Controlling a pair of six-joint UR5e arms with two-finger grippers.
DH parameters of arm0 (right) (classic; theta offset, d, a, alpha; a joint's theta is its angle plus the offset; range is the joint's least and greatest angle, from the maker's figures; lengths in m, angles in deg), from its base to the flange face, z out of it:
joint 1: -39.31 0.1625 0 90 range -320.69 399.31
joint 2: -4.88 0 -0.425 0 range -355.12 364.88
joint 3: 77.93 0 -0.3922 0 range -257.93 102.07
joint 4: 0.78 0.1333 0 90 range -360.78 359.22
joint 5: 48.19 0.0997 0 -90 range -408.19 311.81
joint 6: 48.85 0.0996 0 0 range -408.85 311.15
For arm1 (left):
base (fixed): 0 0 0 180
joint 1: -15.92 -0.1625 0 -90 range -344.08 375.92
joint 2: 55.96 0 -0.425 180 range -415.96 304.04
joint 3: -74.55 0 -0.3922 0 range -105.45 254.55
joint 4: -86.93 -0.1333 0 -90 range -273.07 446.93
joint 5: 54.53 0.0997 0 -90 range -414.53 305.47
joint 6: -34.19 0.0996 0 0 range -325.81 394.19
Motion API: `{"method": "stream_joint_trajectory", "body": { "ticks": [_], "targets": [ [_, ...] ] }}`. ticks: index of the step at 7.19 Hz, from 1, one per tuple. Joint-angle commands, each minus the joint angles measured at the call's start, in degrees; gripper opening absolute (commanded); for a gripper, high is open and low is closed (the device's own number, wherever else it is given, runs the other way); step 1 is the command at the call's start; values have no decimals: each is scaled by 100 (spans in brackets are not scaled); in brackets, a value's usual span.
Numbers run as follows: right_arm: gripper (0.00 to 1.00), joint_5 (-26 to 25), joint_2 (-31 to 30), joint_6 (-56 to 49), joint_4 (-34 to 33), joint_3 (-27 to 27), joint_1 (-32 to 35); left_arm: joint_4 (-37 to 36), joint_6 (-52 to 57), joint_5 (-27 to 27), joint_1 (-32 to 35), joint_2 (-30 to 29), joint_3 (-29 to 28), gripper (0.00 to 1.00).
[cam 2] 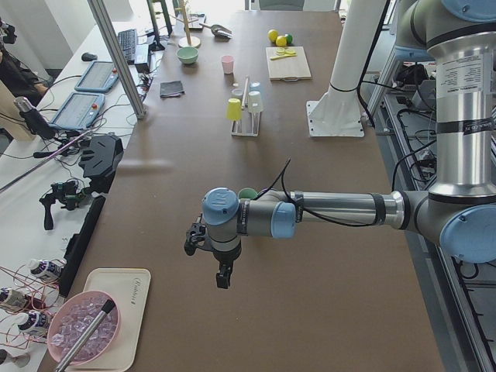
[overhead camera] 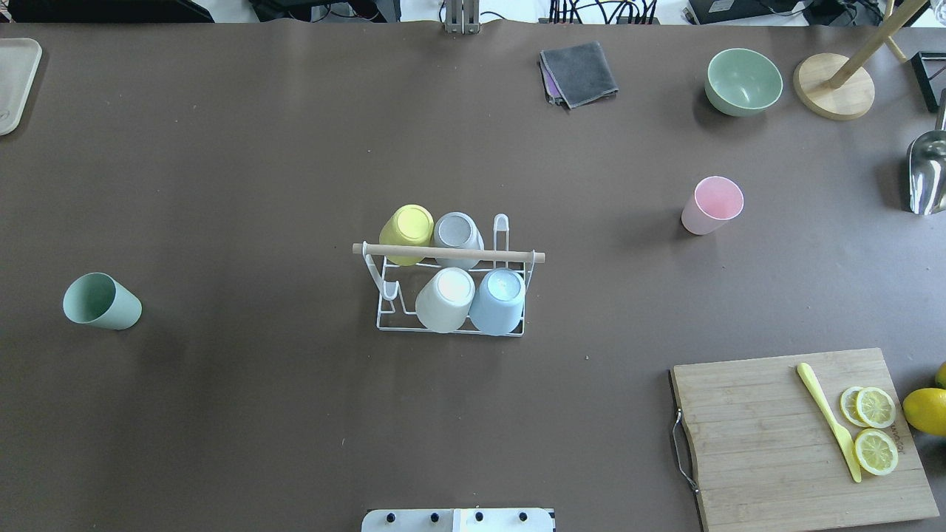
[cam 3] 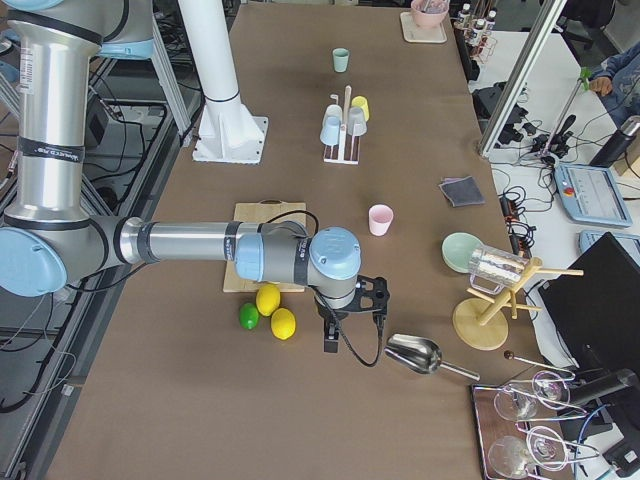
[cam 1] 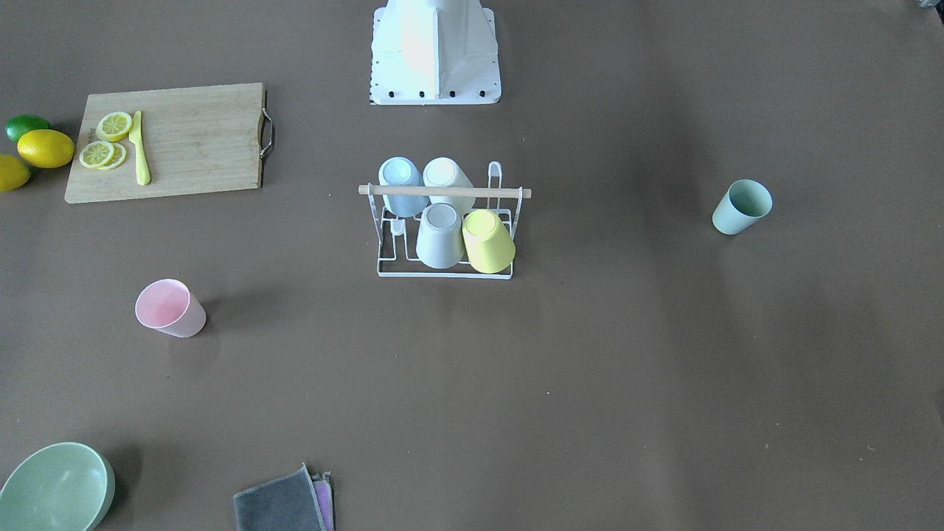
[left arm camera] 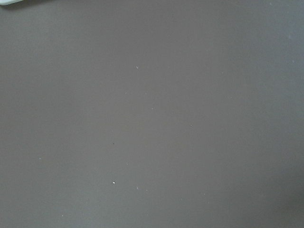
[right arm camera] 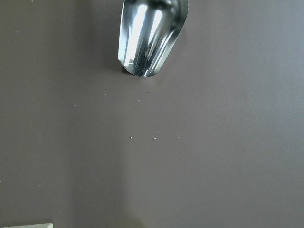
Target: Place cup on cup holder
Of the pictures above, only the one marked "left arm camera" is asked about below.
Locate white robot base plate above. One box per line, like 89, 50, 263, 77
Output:
0, 0, 23, 6

